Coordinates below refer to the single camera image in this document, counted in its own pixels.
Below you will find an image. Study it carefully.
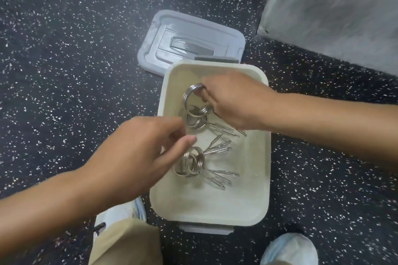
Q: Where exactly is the person's right hand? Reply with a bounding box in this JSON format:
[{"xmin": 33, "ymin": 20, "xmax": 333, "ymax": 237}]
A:
[{"xmin": 199, "ymin": 72, "xmax": 280, "ymax": 132}]

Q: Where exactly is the grey plastic bin lid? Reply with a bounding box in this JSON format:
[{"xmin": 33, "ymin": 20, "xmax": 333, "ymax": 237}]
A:
[{"xmin": 137, "ymin": 10, "xmax": 246, "ymax": 77}]

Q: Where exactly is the white right shoe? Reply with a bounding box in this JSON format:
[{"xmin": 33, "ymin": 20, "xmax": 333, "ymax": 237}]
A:
[{"xmin": 261, "ymin": 232, "xmax": 319, "ymax": 265}]

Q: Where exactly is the person's right forearm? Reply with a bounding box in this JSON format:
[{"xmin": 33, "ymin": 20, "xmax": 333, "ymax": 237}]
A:
[{"xmin": 271, "ymin": 90, "xmax": 398, "ymax": 177}]

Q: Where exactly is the large silver split ring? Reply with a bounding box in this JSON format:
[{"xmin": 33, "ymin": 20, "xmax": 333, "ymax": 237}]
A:
[{"xmin": 183, "ymin": 84, "xmax": 208, "ymax": 114}]

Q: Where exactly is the pile of metal key rings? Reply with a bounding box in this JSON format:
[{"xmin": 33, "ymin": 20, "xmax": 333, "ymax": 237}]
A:
[{"xmin": 173, "ymin": 103, "xmax": 216, "ymax": 179}]

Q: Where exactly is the beige trouser leg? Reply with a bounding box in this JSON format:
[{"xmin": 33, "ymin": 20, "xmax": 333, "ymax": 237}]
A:
[{"xmin": 88, "ymin": 218, "xmax": 164, "ymax": 265}]

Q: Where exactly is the pile of metal loop pins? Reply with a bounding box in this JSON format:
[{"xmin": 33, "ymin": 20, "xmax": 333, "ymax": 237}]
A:
[{"xmin": 199, "ymin": 119, "xmax": 248, "ymax": 190}]

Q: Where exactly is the person's left forearm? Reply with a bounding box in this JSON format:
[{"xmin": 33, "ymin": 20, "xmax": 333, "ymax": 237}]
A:
[{"xmin": 0, "ymin": 167, "xmax": 97, "ymax": 260}]

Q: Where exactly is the white shoe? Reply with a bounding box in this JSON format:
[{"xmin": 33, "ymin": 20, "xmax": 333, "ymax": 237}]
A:
[
  {"xmin": 93, "ymin": 196, "xmax": 147, "ymax": 238},
  {"xmin": 261, "ymin": 232, "xmax": 319, "ymax": 265}
]

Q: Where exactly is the white plastic storage bin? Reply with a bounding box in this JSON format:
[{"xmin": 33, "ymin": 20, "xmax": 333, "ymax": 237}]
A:
[{"xmin": 149, "ymin": 56, "xmax": 272, "ymax": 236}]

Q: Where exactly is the white left shoe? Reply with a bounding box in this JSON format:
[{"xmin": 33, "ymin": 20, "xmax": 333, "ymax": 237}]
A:
[{"xmin": 93, "ymin": 196, "xmax": 147, "ymax": 238}]

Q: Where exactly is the person's left hand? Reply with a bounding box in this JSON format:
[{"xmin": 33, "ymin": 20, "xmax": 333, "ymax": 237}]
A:
[{"xmin": 79, "ymin": 116, "xmax": 198, "ymax": 211}]

